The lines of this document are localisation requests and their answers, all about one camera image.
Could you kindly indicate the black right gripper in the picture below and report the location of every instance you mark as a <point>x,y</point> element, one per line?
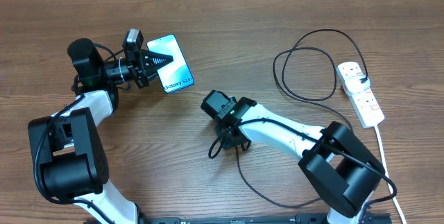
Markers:
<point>230,143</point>

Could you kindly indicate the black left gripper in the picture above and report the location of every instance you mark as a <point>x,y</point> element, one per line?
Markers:
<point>139,63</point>

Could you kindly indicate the blue Galaxy smartphone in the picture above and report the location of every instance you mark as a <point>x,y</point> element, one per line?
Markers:
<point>177,74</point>

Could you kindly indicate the white power strip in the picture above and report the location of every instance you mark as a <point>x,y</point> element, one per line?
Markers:
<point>364,103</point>

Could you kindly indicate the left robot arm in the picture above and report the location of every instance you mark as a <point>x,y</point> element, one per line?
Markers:
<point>69,162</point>

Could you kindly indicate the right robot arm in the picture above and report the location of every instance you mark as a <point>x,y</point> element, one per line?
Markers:
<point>339,167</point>

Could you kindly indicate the white charger plug adapter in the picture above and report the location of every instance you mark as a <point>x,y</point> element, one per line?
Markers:
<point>356,84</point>

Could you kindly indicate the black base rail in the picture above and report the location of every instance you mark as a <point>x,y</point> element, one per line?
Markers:
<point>297,219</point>

